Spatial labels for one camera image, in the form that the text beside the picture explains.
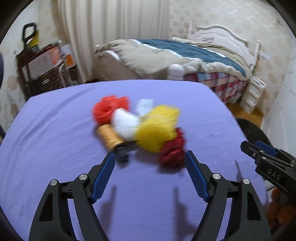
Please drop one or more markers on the white foam net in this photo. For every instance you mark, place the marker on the white foam net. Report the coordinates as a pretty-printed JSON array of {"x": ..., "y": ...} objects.
[{"x": 122, "y": 124}]

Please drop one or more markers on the white and orange box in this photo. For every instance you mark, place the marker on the white and orange box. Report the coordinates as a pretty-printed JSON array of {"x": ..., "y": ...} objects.
[{"x": 68, "y": 54}]

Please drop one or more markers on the bed with blue quilt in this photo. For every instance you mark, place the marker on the bed with blue quilt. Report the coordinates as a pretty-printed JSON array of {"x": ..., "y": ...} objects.
[{"x": 222, "y": 32}]

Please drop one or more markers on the black bin with bag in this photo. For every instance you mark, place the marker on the black bin with bag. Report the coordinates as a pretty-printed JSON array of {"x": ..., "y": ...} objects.
[{"x": 252, "y": 132}]

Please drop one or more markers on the blue and beige duvet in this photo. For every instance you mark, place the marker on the blue and beige duvet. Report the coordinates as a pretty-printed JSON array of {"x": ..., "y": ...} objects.
[{"x": 185, "y": 48}]

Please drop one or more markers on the cream striped curtain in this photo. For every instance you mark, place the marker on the cream striped curtain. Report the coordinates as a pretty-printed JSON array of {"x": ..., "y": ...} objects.
[{"x": 111, "y": 27}]

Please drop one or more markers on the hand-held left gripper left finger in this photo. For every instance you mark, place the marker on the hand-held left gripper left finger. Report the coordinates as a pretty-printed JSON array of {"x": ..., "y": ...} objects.
[{"x": 104, "y": 176}]

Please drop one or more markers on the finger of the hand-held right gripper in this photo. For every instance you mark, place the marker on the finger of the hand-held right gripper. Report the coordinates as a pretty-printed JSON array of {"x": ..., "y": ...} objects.
[
  {"x": 266, "y": 147},
  {"x": 248, "y": 148}
]

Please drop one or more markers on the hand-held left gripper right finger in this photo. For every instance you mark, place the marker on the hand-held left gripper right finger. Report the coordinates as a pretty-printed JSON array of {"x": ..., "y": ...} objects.
[{"x": 196, "y": 176}]

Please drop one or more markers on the white plastic drawer unit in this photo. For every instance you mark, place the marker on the white plastic drawer unit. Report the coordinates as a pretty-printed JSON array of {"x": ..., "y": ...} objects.
[{"x": 251, "y": 99}]

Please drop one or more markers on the cardboard box with orange label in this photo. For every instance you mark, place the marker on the cardboard box with orange label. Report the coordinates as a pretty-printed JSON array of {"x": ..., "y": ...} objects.
[{"x": 44, "y": 59}]

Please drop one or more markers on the dark red foam net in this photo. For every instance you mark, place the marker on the dark red foam net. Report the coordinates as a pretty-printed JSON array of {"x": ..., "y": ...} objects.
[{"x": 172, "y": 150}]

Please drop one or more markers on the white wardrobe door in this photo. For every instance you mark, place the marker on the white wardrobe door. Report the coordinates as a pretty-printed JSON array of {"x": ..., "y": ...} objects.
[{"x": 284, "y": 104}]

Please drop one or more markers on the brown patterned suitcase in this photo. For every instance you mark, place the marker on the brown patterned suitcase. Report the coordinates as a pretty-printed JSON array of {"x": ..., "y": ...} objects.
[{"x": 48, "y": 77}]

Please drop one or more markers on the pale blue yarn ball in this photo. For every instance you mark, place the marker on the pale blue yarn ball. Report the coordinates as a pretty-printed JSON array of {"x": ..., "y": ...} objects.
[{"x": 143, "y": 105}]

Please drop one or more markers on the yellow foam net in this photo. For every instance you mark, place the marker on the yellow foam net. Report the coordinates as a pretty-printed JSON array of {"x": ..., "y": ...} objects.
[{"x": 155, "y": 132}]

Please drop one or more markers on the black hand trolley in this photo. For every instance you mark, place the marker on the black hand trolley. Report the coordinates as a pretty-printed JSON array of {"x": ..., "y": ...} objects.
[{"x": 24, "y": 34}]

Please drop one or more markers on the plaid bedsheet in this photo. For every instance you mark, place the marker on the plaid bedsheet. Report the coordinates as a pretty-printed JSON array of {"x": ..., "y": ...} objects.
[{"x": 222, "y": 85}]

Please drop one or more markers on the white wall socket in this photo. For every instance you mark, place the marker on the white wall socket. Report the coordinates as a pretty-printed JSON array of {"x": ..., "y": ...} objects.
[{"x": 264, "y": 56}]

